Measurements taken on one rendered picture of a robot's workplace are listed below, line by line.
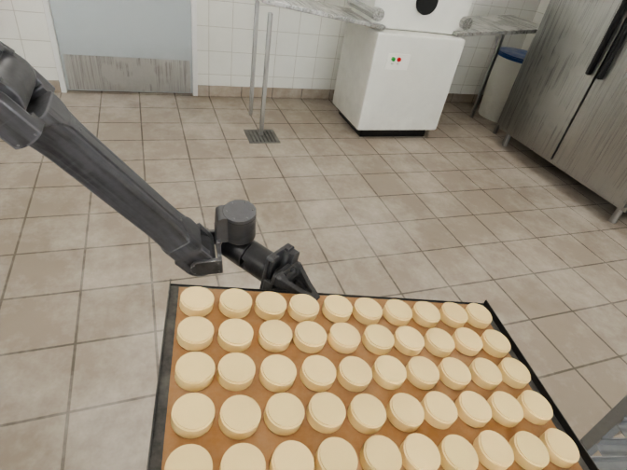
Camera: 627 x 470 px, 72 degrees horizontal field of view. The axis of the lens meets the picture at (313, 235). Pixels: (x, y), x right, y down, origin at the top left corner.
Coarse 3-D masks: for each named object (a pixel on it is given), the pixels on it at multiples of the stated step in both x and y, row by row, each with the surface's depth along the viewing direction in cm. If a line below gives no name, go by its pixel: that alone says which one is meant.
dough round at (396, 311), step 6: (390, 300) 76; (396, 300) 76; (384, 306) 75; (390, 306) 75; (396, 306) 75; (402, 306) 76; (408, 306) 76; (384, 312) 75; (390, 312) 74; (396, 312) 74; (402, 312) 74; (408, 312) 75; (390, 318) 74; (396, 318) 73; (402, 318) 73; (408, 318) 74; (396, 324) 74; (402, 324) 74
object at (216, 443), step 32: (224, 320) 65; (256, 320) 67; (288, 320) 69; (320, 320) 70; (352, 320) 72; (384, 320) 74; (224, 352) 61; (256, 352) 62; (288, 352) 64; (320, 352) 65; (352, 352) 67; (480, 352) 74; (256, 384) 58; (224, 448) 50
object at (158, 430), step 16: (176, 288) 68; (224, 288) 71; (240, 288) 71; (176, 304) 65; (480, 304) 85; (496, 320) 82; (160, 352) 57; (512, 352) 76; (160, 368) 56; (528, 368) 73; (160, 384) 54; (160, 400) 53; (160, 416) 51; (560, 416) 66; (160, 432) 50; (160, 448) 48; (160, 464) 47; (592, 464) 61
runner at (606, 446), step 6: (606, 438) 101; (612, 438) 101; (618, 438) 101; (624, 438) 102; (600, 444) 102; (606, 444) 103; (612, 444) 103; (618, 444) 103; (624, 444) 103; (600, 450) 101; (606, 450) 101; (612, 450) 102; (618, 450) 102; (624, 450) 102
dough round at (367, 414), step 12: (360, 396) 58; (372, 396) 59; (348, 408) 58; (360, 408) 57; (372, 408) 57; (384, 408) 58; (360, 420) 55; (372, 420) 56; (384, 420) 57; (360, 432) 56; (372, 432) 56
